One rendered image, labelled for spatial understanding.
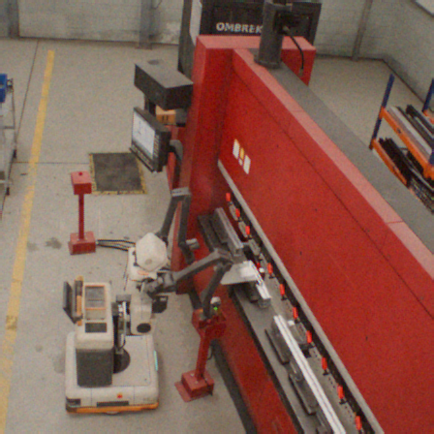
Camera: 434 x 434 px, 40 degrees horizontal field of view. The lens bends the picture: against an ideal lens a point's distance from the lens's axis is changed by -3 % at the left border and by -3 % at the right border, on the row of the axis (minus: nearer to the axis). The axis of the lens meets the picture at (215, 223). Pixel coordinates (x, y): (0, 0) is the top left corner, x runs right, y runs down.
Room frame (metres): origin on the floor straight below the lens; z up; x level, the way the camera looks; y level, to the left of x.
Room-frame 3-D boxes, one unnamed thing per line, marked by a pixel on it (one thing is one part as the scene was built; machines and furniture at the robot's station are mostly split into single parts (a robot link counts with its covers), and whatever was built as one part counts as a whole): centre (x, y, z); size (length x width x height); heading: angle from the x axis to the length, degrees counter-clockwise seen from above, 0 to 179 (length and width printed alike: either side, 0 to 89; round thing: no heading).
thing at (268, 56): (3.82, -0.23, 2.54); 0.33 x 0.25 x 0.47; 24
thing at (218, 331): (2.98, -0.06, 0.75); 0.20 x 0.16 x 0.18; 32
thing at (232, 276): (3.22, -0.19, 1.00); 0.26 x 0.18 x 0.01; 114
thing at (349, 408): (2.02, -0.88, 1.26); 0.15 x 0.09 x 0.17; 24
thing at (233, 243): (3.79, -0.11, 0.92); 0.50 x 0.06 x 0.10; 24
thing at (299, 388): (2.34, -0.68, 0.89); 0.30 x 0.05 x 0.03; 24
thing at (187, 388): (2.96, -0.04, 0.06); 0.25 x 0.20 x 0.12; 122
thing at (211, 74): (4.25, -0.10, 1.15); 0.85 x 0.25 x 2.30; 114
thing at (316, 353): (2.39, -0.72, 1.26); 0.15 x 0.09 x 0.17; 24
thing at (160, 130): (4.17, 0.60, 1.42); 0.45 x 0.12 x 0.36; 39
